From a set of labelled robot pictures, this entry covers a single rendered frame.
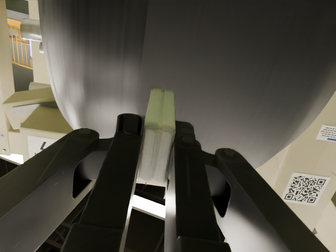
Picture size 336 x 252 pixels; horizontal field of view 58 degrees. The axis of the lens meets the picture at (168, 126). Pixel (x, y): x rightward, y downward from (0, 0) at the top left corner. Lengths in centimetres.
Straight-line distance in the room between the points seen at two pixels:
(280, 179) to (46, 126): 64
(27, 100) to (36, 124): 14
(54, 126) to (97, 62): 67
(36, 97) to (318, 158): 82
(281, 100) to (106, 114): 17
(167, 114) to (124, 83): 13
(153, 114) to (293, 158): 48
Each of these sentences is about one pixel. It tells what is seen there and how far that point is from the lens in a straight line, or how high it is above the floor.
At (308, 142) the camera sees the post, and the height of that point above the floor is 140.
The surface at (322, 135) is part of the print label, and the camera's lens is 60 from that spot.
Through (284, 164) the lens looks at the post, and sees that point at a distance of 61.
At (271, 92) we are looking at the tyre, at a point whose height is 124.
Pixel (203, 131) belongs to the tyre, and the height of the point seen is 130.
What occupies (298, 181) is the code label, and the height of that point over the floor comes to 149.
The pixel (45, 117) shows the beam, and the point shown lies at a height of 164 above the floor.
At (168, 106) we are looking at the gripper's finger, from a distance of 17.
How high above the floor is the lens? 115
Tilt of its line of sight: 30 degrees up
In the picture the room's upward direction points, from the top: 170 degrees counter-clockwise
